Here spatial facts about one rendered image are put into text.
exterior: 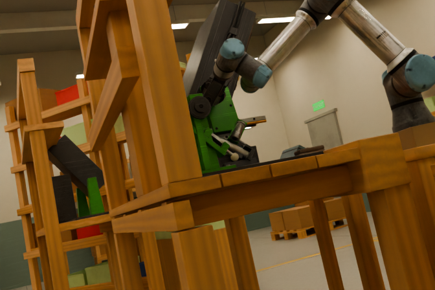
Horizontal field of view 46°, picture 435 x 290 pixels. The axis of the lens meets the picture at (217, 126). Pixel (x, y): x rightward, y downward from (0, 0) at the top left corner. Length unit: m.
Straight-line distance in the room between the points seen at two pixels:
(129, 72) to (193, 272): 0.55
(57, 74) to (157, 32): 9.98
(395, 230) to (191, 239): 0.59
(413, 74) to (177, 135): 0.86
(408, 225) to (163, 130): 0.74
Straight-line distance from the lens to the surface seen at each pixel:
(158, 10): 1.38
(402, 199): 1.55
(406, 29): 9.16
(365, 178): 1.49
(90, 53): 2.15
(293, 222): 8.07
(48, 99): 5.87
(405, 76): 1.80
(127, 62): 1.41
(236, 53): 1.70
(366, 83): 9.97
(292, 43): 1.90
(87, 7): 2.61
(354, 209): 2.07
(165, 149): 1.28
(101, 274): 5.36
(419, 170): 1.76
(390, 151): 1.54
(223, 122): 1.99
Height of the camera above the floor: 0.81
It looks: 8 degrees up
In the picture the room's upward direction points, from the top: 12 degrees counter-clockwise
